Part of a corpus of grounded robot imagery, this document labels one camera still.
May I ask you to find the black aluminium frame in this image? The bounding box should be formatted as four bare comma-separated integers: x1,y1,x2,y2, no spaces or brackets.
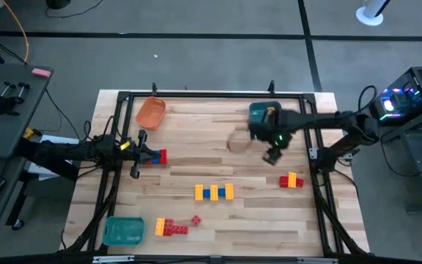
64,80,371,257

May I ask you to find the long red block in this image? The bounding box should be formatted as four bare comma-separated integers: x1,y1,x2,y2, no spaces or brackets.
163,224,189,236

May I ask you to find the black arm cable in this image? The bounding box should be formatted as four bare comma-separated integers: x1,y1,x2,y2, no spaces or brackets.
82,115,126,144
357,84,379,115

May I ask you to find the pink eraser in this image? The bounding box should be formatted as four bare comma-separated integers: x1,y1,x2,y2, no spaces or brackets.
31,67,53,78

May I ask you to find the yellow cable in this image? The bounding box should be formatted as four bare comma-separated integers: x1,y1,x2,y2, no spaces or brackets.
1,0,30,64

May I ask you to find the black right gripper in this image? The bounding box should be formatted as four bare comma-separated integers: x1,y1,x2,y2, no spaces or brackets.
227,122,293,166

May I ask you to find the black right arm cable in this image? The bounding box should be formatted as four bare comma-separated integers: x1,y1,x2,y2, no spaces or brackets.
357,84,379,115

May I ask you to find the orange plastic bin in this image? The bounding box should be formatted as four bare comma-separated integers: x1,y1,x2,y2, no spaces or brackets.
135,96,167,131

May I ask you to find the white round stand base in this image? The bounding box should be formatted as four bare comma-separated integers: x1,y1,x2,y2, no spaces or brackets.
355,0,391,26

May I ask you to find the black computer case with lights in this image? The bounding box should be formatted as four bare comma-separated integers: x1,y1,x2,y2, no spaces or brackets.
368,65,422,122

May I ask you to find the black round base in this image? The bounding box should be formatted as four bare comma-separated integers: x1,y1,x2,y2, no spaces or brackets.
45,0,72,10

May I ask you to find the grey plastic bin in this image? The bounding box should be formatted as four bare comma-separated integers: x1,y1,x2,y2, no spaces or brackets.
248,101,284,128

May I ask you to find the yellow black tool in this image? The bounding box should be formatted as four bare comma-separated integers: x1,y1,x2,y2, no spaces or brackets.
23,127,43,143

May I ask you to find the black floor cable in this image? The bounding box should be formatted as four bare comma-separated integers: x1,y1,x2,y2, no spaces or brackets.
45,0,104,19

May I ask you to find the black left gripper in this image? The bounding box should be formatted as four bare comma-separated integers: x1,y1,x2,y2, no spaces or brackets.
125,130,160,180

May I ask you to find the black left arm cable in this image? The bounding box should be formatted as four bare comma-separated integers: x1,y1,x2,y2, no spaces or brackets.
82,115,126,144

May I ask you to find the teal plastic bin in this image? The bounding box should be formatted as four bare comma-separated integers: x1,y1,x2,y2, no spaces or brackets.
102,216,146,246

